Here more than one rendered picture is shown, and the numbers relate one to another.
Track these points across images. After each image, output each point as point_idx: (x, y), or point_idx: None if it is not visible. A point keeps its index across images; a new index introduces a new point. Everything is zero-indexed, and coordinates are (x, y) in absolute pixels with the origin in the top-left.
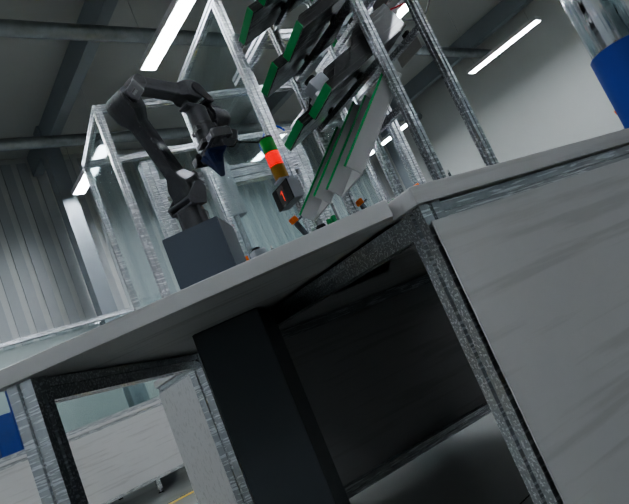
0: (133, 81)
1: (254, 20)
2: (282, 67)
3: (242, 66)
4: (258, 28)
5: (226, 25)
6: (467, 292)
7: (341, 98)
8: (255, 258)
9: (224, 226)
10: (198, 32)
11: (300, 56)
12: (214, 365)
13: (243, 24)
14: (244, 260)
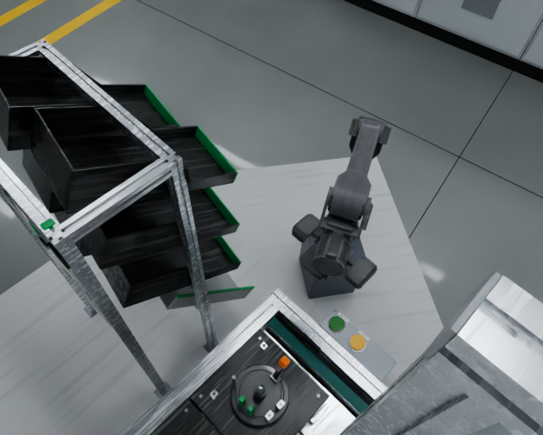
0: (352, 119)
1: (198, 148)
2: (197, 192)
3: (346, 427)
4: (200, 170)
5: (390, 387)
6: None
7: (154, 265)
8: (246, 169)
9: (307, 240)
10: None
11: (170, 207)
12: None
13: (216, 148)
14: (310, 276)
